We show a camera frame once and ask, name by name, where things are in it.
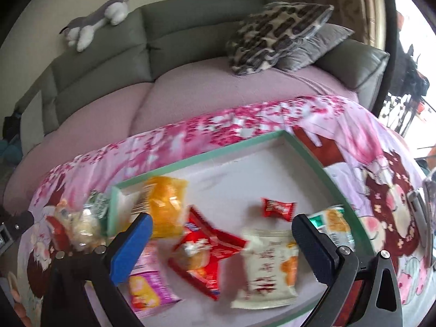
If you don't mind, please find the patterned beige curtain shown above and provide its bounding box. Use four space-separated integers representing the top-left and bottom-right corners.
284 0 389 52

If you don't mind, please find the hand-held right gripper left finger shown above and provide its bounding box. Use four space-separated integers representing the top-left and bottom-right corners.
41 213 154 327

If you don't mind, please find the light grey cushion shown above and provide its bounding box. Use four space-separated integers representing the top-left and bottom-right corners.
20 90 45 154

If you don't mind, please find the grey shiny object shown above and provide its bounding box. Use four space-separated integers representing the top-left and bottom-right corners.
407 170 436 270

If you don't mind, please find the teal cloth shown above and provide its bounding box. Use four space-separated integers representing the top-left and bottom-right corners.
0 140 23 164

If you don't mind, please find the green print clear packet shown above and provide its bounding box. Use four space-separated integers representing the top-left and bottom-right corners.
83 191 113 232

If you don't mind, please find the black patterned cushion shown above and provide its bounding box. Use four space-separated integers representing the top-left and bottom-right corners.
225 2 335 76

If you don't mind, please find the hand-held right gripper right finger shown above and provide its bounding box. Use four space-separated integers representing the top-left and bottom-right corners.
291 214 404 327

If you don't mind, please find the yellow snack packet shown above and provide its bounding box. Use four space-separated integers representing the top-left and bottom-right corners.
131 176 189 239

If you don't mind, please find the pink snack packet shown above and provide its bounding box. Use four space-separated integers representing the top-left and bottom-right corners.
128 240 181 310

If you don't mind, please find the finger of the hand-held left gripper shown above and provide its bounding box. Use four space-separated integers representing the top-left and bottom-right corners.
0 210 35 242

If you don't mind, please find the dark garment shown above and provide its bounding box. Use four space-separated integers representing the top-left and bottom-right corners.
3 109 22 140

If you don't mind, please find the white snack packet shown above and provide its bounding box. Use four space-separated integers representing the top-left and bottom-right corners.
231 229 300 310

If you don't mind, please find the grey white plush dog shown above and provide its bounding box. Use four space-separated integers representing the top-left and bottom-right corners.
59 0 131 52

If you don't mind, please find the large red snack packet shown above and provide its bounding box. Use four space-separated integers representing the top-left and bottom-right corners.
168 205 247 302

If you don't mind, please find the small red snack packet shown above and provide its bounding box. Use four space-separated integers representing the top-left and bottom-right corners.
261 198 296 219

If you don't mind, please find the white tray with teal rim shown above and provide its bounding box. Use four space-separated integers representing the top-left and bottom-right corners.
107 129 373 327

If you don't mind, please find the grey sofa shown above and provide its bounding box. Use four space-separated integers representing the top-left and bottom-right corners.
0 0 390 191

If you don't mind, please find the dark green snack packet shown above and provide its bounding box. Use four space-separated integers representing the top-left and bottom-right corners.
307 204 356 249

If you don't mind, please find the grey satin cushion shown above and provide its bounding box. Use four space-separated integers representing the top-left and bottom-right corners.
277 23 355 73

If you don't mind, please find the clear bun packet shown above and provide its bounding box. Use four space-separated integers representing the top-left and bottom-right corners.
54 198 103 251

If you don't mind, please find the black tripod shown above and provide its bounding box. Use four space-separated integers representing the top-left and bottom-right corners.
388 10 433 137

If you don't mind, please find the pink sofa seat cover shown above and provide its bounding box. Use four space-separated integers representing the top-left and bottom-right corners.
5 65 360 195

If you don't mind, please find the pink printed blanket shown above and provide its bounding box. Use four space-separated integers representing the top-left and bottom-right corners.
15 95 436 327

